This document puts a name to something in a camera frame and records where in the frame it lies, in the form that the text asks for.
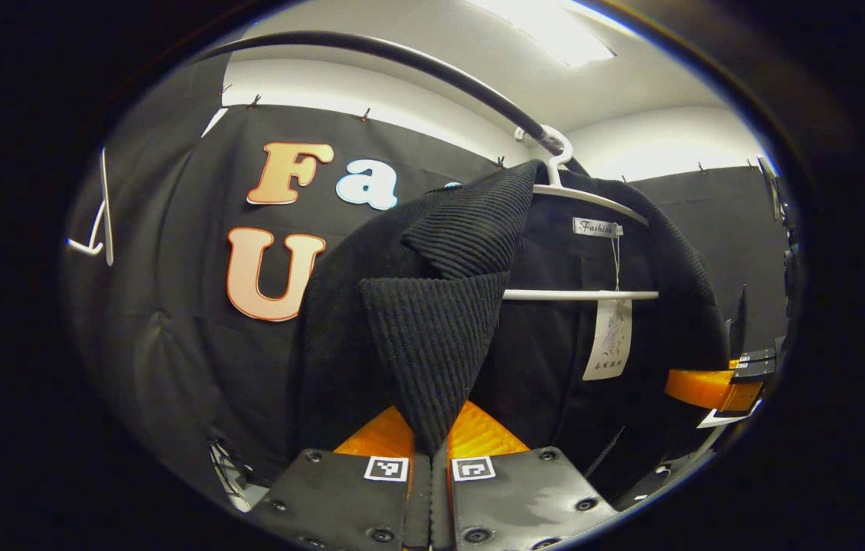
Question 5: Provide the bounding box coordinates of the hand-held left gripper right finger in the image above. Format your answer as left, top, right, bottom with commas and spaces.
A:
431, 398, 621, 551

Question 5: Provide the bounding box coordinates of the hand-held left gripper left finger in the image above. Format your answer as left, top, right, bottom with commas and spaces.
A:
247, 404, 432, 551

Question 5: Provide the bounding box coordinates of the black jacket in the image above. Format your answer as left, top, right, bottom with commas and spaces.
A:
291, 159, 732, 506

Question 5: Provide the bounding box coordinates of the white hanger with crossbar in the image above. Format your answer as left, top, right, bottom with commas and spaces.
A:
503, 125, 661, 302

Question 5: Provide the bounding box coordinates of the white empty hanger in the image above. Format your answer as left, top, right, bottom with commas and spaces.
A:
67, 148, 115, 266

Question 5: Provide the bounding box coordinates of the black clothes rack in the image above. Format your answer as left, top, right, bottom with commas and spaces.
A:
195, 31, 594, 177

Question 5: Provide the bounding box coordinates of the white paper hang tag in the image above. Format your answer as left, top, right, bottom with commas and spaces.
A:
583, 298, 634, 382

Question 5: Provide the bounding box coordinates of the black backdrop cloth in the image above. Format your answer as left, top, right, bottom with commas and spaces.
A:
65, 54, 540, 498
624, 165, 793, 353

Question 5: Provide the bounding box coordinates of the ceiling light panel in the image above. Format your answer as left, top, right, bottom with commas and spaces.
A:
471, 0, 617, 67

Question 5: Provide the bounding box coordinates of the tangle of cables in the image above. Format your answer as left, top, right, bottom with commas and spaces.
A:
209, 438, 251, 512

